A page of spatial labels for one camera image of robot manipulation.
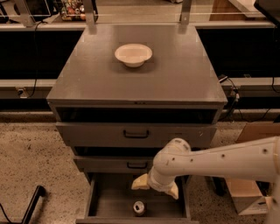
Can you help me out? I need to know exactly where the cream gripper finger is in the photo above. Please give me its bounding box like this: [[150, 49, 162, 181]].
[[131, 173, 150, 190], [167, 182, 179, 200]]

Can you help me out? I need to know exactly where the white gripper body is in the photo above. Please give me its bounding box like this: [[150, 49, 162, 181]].
[[148, 171, 176, 193]]

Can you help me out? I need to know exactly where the orange soda can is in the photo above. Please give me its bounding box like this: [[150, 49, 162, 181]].
[[133, 201, 145, 216]]

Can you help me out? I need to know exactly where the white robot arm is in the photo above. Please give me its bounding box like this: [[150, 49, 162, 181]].
[[131, 136, 280, 224]]

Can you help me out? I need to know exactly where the grey bottom drawer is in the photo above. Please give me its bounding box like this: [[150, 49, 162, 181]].
[[75, 173, 200, 224]]

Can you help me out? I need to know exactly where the grey drawer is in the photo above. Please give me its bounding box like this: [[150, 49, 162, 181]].
[[75, 173, 200, 224], [56, 122, 216, 148], [73, 156, 153, 174]]

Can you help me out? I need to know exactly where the grey middle drawer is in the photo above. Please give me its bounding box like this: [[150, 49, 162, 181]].
[[73, 156, 153, 174]]

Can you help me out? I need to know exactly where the grey drawer cabinet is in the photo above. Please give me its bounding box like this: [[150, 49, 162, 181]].
[[45, 24, 228, 224]]

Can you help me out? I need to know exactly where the grey top drawer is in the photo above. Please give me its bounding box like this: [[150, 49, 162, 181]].
[[56, 122, 216, 148]]

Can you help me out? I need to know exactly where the black cabinet leg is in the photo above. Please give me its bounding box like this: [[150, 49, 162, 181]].
[[213, 177, 225, 196]]

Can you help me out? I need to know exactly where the brown cardboard box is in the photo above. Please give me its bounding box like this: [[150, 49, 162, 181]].
[[226, 122, 280, 215]]

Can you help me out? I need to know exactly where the black chair leg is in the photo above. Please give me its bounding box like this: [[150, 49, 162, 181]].
[[21, 185, 46, 224]]

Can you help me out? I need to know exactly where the white paper bowl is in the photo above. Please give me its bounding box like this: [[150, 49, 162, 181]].
[[115, 44, 152, 67]]

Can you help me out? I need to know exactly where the dark monitor top right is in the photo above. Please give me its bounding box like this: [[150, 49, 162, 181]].
[[254, 0, 280, 25]]

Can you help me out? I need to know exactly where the black cables right side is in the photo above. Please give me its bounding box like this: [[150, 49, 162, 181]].
[[218, 74, 272, 123]]

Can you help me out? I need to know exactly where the black power cable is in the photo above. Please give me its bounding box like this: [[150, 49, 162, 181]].
[[28, 20, 45, 99]]

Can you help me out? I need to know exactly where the left metal shelf bracket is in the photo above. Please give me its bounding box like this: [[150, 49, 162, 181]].
[[83, 0, 96, 29]]

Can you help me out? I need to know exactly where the metal shelf bracket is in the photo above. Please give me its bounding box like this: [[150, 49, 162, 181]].
[[83, 0, 96, 29], [179, 0, 192, 25]]

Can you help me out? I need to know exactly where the right metal shelf bracket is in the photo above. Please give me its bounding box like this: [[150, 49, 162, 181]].
[[179, 0, 192, 25]]

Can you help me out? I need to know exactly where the wire basket of snacks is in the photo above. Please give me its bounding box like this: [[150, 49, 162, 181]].
[[60, 0, 86, 21]]

